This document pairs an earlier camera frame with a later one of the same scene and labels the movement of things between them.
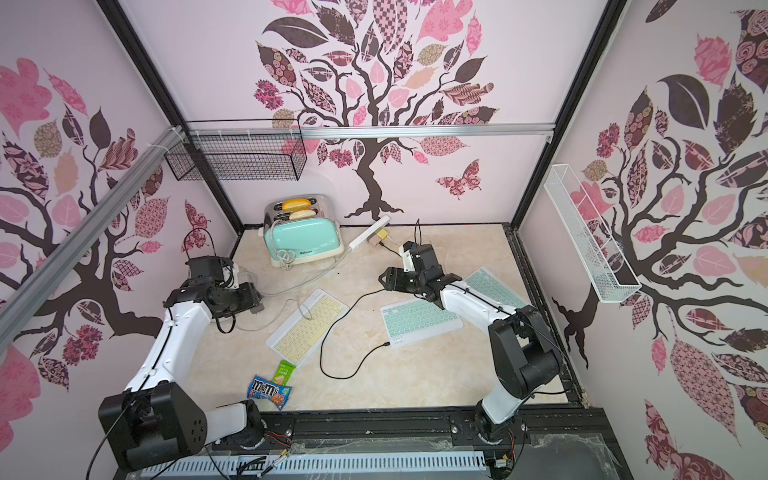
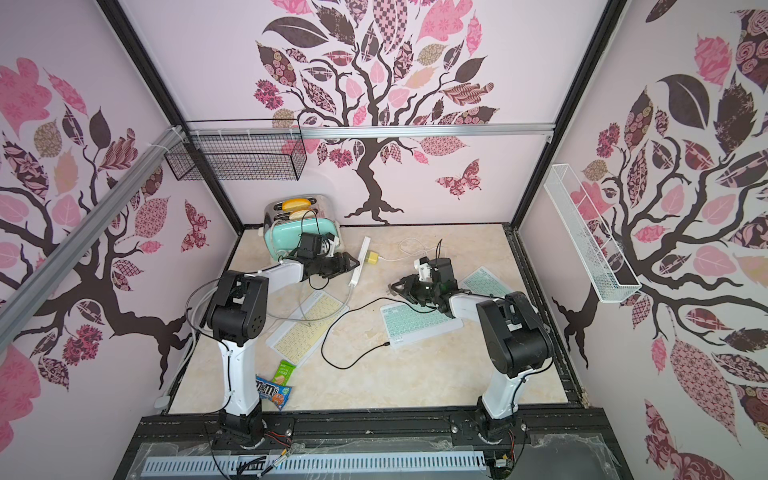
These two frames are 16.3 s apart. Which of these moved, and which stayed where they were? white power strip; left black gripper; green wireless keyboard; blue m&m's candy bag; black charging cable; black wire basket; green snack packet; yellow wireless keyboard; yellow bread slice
Moved: black charging cable; left black gripper; white power strip
Stayed: green wireless keyboard; yellow bread slice; black wire basket; green snack packet; yellow wireless keyboard; blue m&m's candy bag
